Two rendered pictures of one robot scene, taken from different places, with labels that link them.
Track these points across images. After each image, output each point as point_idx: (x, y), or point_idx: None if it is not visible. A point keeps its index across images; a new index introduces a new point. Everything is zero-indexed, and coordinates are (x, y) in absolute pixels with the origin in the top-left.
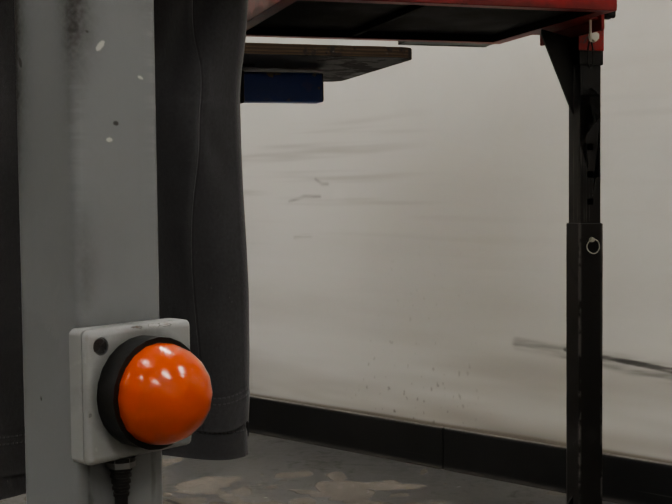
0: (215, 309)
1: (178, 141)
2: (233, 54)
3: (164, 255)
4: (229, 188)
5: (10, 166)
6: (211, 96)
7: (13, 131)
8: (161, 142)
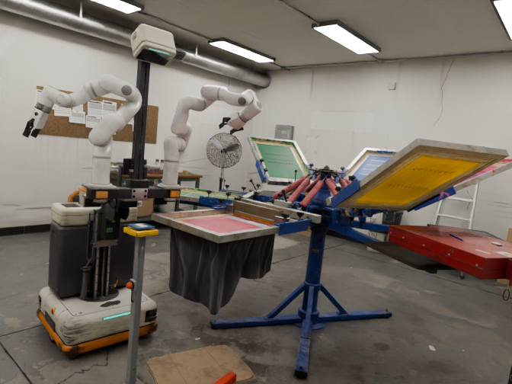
0: (212, 292)
1: (211, 269)
2: (217, 260)
3: (209, 283)
4: (215, 277)
5: (194, 265)
6: (214, 264)
7: (195, 261)
8: (210, 268)
